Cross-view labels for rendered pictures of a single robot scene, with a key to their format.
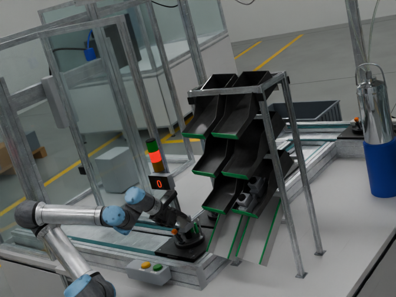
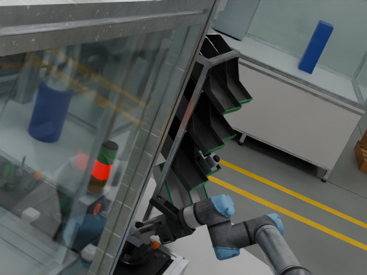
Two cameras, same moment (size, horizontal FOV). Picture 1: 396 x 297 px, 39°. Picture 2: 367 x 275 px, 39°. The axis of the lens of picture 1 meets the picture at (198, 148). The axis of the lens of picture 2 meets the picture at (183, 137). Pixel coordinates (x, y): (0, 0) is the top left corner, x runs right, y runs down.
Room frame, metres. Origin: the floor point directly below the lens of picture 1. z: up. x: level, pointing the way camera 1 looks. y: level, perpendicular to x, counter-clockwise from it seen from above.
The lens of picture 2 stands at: (2.95, 1.45, 2.07)
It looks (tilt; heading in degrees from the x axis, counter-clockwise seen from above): 23 degrees down; 242
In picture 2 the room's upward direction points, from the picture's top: 22 degrees clockwise
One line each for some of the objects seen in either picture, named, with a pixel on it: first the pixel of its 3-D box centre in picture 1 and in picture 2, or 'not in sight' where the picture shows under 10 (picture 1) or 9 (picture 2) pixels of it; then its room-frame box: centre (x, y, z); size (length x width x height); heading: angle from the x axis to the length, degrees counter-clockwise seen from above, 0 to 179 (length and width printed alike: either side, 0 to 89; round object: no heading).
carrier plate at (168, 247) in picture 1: (190, 243); (126, 256); (2.28, 0.14, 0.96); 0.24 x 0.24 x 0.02; 47
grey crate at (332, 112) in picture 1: (294, 124); not in sight; (4.21, -0.79, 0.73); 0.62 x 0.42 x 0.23; 47
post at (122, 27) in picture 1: (152, 128); not in sight; (2.52, 0.18, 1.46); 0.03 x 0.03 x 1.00; 47
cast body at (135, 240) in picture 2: (185, 220); (134, 231); (2.29, 0.14, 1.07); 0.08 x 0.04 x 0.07; 137
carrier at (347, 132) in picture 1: (363, 122); not in sight; (3.07, -0.97, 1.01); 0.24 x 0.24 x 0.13; 47
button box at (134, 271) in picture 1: (148, 271); not in sight; (2.18, 0.35, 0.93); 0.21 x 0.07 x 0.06; 47
